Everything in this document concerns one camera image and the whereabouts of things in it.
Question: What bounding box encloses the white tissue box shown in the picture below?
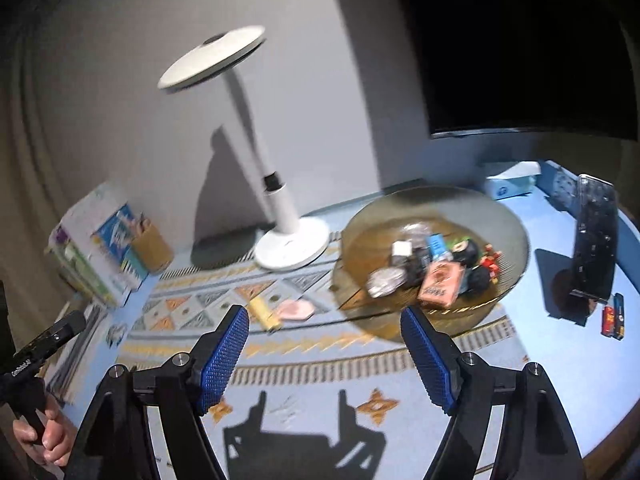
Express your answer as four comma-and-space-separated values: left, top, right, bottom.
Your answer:
482, 160, 544, 200

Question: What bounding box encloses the black monitor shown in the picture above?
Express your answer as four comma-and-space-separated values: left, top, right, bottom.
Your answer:
385, 0, 640, 141

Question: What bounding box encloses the brown pencil holder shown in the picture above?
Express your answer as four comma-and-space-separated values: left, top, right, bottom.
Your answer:
131, 214, 174, 276

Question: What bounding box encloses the person's left hand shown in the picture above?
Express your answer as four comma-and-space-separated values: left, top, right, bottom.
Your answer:
12, 395, 77, 469

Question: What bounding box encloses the silver round tin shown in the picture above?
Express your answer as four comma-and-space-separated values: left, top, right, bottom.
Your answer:
366, 267, 407, 297

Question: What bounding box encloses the red toy piece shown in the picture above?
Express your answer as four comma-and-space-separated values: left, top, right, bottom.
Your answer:
480, 244, 502, 277

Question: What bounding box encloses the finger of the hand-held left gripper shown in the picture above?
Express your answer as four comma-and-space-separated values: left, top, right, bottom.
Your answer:
49, 310, 87, 345

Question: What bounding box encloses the patterned table mat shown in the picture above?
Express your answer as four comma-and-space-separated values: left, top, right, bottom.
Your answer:
107, 255, 521, 480

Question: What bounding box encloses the blue box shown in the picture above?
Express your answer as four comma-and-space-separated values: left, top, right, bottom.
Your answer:
537, 160, 584, 213

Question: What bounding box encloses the white desk lamp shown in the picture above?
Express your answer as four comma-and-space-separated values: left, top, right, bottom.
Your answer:
157, 25, 331, 271

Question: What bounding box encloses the black smartphone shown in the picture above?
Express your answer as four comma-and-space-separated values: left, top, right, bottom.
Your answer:
572, 174, 620, 302

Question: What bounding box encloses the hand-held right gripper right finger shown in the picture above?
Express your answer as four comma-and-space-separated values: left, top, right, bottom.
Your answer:
400, 306, 586, 480

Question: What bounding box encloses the pink flat item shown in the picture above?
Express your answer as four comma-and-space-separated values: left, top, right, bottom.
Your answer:
277, 300, 317, 322

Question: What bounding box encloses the stack of books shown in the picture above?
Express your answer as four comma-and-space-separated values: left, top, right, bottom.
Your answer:
47, 182, 151, 309

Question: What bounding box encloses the stack of papers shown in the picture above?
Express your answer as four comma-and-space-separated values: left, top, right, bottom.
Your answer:
44, 305, 109, 402

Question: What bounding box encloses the yellow tube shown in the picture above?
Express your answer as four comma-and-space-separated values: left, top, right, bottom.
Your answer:
249, 296, 279, 332

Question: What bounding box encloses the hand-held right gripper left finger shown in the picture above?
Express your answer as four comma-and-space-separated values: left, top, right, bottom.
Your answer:
70, 304, 251, 480

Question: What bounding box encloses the amber glass bowl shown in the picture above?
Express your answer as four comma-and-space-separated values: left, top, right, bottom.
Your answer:
332, 185, 530, 344

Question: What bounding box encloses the black round toy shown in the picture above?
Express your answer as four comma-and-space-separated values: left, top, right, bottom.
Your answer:
452, 240, 482, 267

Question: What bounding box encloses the orange box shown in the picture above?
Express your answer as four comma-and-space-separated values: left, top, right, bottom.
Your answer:
417, 260, 467, 309

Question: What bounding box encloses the blue striped cylinder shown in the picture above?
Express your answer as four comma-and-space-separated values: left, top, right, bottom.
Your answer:
427, 233, 449, 262

